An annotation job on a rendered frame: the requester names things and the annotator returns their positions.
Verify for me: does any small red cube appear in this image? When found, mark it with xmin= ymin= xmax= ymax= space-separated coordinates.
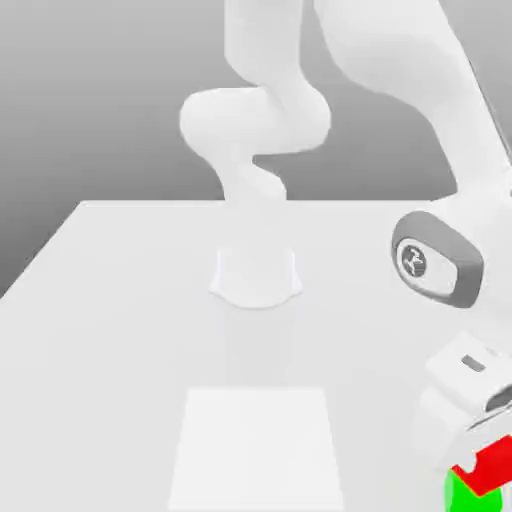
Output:
xmin=450 ymin=433 xmax=512 ymax=498

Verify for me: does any small green cube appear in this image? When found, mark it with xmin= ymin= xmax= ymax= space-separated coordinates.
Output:
xmin=443 ymin=467 xmax=504 ymax=512

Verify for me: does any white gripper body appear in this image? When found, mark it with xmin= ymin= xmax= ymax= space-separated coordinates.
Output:
xmin=410 ymin=382 xmax=512 ymax=477

